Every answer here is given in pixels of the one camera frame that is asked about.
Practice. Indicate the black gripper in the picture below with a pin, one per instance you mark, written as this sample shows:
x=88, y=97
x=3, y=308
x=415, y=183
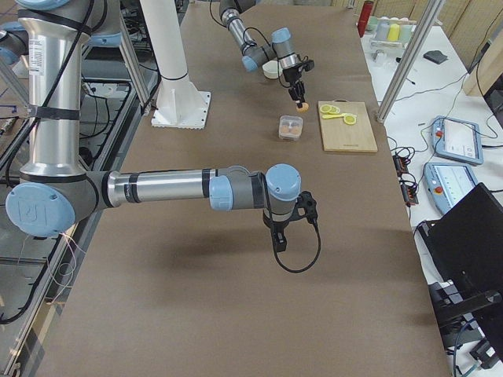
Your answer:
x=280, y=227
x=291, y=75

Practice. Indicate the brown egg from bowl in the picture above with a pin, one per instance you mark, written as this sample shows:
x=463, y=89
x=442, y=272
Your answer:
x=303, y=108

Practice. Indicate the clear plastic egg box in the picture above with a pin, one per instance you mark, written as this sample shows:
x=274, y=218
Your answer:
x=288, y=120

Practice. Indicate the white ceramic bowl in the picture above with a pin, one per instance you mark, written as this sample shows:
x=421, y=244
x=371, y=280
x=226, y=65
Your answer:
x=272, y=69

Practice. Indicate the yellow plastic knife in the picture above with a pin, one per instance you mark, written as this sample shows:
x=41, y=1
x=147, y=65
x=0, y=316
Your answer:
x=333, y=116

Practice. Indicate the bamboo cutting board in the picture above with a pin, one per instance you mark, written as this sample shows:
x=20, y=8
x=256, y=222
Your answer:
x=340, y=137

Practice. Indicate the red cylinder cup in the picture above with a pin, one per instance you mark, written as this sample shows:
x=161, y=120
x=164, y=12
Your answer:
x=363, y=19

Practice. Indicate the grey plastic cup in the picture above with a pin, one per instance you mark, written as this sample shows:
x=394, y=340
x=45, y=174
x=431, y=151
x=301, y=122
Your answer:
x=382, y=30

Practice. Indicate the yellow plastic cup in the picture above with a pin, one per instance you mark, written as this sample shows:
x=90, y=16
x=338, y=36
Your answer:
x=393, y=32

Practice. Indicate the small black square pad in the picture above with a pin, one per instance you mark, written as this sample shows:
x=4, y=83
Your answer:
x=435, y=56

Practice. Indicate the blue teach pendant far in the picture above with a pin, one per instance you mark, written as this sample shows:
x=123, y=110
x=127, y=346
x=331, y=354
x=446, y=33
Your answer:
x=457, y=139

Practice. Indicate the blue teach pendant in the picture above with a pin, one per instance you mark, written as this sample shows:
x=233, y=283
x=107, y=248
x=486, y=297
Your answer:
x=448, y=183
x=457, y=139

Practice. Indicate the blue teach pendant near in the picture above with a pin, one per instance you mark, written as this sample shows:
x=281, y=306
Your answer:
x=448, y=183

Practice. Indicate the black computer monitor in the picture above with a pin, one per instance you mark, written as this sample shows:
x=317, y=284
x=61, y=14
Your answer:
x=466, y=248

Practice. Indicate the lemon slice near handle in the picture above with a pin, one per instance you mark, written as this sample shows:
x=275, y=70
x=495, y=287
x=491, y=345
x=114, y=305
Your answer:
x=350, y=119

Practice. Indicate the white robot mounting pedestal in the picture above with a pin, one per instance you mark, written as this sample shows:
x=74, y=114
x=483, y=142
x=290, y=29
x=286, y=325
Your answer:
x=179, y=103

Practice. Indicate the aluminium frame post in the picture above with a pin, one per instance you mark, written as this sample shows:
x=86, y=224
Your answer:
x=419, y=36

